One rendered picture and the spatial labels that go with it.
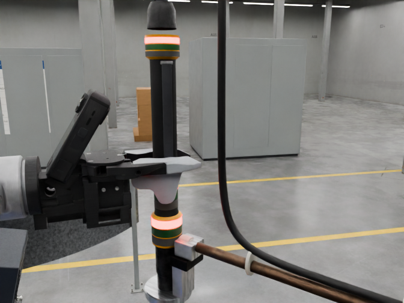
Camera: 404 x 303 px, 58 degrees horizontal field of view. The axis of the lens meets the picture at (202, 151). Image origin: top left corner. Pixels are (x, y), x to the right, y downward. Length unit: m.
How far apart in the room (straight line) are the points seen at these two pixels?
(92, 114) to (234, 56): 6.36
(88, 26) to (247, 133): 3.59
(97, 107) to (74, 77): 6.12
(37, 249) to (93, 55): 2.85
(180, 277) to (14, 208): 0.23
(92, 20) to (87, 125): 4.41
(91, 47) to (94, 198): 4.39
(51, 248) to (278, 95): 5.40
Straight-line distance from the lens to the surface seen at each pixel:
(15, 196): 0.45
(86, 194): 0.45
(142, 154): 0.50
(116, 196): 0.46
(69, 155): 0.45
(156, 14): 0.47
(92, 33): 4.81
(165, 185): 0.47
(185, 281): 0.54
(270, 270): 0.45
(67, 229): 2.57
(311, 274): 0.43
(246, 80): 6.83
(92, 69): 4.80
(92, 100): 0.43
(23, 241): 1.33
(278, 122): 7.16
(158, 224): 0.51
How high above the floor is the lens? 1.78
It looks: 14 degrees down
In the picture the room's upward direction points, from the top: straight up
